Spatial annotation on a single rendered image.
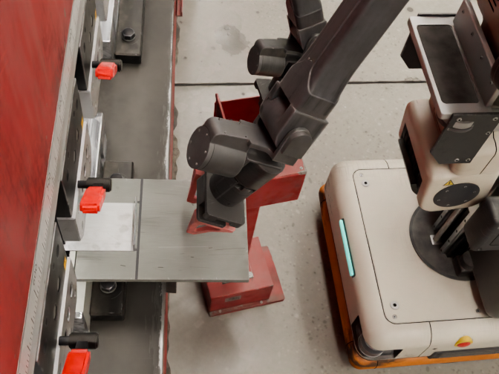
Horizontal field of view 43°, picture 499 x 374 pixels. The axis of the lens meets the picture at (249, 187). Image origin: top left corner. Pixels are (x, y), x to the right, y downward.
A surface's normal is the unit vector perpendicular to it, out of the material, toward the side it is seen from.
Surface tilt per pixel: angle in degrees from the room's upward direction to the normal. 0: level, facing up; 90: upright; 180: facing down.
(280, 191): 90
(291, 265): 0
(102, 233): 0
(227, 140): 77
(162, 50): 0
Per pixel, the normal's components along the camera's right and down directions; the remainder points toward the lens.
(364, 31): 0.26, 0.66
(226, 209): 0.58, -0.44
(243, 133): 0.44, -0.72
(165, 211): 0.11, -0.53
